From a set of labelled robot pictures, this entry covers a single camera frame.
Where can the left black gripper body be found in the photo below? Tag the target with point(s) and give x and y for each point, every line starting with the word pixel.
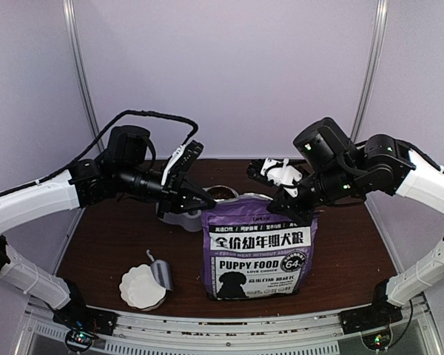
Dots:
pixel 168 197

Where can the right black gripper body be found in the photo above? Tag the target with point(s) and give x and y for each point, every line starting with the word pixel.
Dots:
pixel 321 189

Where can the purple puppy food bag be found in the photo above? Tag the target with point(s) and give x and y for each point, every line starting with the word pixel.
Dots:
pixel 250 253

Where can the metal food scoop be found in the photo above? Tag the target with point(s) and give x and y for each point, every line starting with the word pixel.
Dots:
pixel 160 271

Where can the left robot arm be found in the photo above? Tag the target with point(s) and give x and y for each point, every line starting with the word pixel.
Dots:
pixel 119 169

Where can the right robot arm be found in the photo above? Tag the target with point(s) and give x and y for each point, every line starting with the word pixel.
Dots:
pixel 343 169

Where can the grey double pet feeder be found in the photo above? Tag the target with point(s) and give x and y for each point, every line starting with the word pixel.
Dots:
pixel 189 221

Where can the right steel feeder bowl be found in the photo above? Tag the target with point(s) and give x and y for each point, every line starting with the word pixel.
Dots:
pixel 235 192

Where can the white scalloped ceramic dish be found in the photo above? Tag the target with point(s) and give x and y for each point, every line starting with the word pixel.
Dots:
pixel 139 289

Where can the right circuit board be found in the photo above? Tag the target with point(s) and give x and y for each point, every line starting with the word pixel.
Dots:
pixel 377 341

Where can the circuit board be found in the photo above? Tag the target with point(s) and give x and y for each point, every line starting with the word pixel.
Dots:
pixel 377 341
pixel 78 341

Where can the left circuit board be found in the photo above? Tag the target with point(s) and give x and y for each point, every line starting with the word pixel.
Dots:
pixel 78 341

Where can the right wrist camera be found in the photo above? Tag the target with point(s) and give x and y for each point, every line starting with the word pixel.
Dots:
pixel 272 172

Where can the front aluminium rail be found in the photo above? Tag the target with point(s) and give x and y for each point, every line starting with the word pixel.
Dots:
pixel 314 333

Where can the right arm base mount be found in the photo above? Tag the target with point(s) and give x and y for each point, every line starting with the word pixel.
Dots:
pixel 369 317

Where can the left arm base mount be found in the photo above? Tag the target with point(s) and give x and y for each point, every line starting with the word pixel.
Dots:
pixel 93 321

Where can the right aluminium frame post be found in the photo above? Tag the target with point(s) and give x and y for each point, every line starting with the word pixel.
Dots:
pixel 377 40

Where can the aluminium frame post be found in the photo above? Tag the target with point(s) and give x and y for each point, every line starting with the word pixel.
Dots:
pixel 84 89
pixel 377 40

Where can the left aluminium frame post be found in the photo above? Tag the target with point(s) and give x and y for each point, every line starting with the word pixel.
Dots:
pixel 84 89

